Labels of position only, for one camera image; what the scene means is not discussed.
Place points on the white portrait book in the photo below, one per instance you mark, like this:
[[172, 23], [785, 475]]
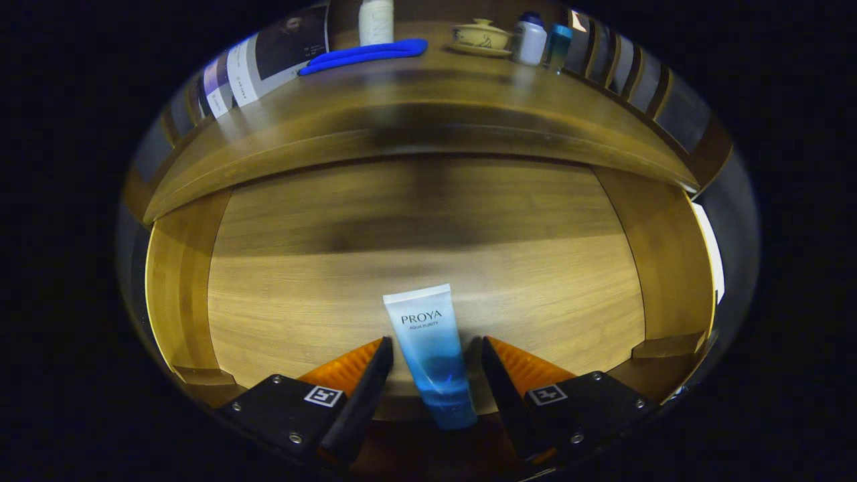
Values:
[[268, 60]]

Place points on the blue white cosmetic tube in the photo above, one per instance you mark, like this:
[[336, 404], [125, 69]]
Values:
[[432, 348]]

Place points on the yellow saucer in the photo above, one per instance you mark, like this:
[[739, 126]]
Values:
[[479, 51]]

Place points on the white bottle blue cap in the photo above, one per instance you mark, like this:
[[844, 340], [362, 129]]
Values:
[[529, 40]]

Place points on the blue folded cloth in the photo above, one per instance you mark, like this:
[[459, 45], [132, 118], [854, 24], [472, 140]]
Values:
[[365, 55]]

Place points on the wooden drawer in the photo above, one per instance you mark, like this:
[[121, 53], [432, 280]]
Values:
[[335, 301]]

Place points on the wooden countertop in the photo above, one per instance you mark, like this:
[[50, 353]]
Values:
[[402, 100]]

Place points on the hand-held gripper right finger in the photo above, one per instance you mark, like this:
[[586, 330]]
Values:
[[509, 402]]

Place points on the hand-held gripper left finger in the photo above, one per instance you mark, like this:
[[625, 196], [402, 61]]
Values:
[[361, 402]]

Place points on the purple book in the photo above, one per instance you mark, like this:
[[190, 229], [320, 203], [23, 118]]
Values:
[[214, 90]]

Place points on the teal clear bottle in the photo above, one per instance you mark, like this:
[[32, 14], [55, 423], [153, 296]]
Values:
[[557, 47]]

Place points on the white pump bottle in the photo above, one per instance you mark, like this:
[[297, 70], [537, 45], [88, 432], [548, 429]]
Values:
[[375, 20]]

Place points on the yellow lidded teacup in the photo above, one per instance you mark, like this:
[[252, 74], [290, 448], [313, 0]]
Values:
[[481, 35]]

